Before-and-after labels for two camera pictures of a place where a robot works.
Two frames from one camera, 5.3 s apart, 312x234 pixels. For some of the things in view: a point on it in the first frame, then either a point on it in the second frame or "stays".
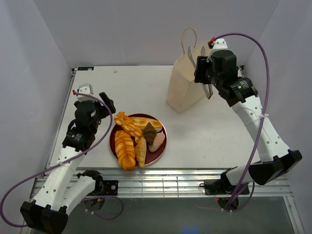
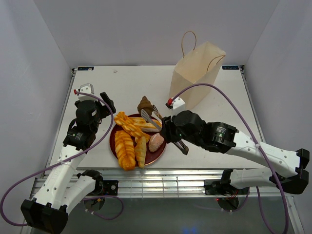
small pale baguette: (140, 150) stays
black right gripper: (202, 64) -> (166, 131)
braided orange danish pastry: (125, 150) stays
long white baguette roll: (142, 122) stays
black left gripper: (109, 102) stays
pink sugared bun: (158, 140) stays
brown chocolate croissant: (149, 133) -> (145, 105)
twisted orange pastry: (121, 119) stays
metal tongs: (207, 88) -> (178, 145)
